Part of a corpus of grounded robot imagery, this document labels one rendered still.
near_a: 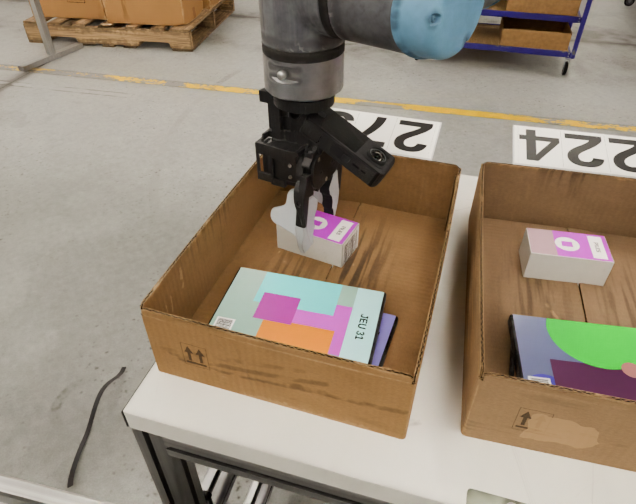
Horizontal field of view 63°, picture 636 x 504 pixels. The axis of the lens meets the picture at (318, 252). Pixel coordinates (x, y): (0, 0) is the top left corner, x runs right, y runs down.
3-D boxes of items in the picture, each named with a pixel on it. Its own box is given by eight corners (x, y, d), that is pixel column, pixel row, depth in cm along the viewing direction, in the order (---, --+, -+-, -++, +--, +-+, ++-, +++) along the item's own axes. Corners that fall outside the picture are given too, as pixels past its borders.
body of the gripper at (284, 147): (287, 158, 72) (283, 71, 64) (343, 173, 69) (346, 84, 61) (257, 184, 67) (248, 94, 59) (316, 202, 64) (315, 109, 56)
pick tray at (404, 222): (452, 222, 79) (463, 164, 73) (406, 443, 51) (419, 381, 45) (278, 191, 86) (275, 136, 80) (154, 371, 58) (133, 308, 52)
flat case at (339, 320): (240, 274, 68) (239, 265, 67) (385, 300, 64) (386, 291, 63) (196, 354, 58) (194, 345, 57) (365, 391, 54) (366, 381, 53)
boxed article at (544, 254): (517, 253, 73) (526, 227, 70) (593, 261, 72) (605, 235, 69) (522, 279, 69) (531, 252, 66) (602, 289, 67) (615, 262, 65)
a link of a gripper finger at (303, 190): (305, 217, 69) (313, 154, 65) (317, 221, 68) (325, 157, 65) (287, 228, 65) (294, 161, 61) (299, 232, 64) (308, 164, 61)
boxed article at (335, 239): (296, 228, 77) (295, 203, 75) (358, 248, 74) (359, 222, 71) (277, 249, 74) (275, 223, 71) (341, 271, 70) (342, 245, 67)
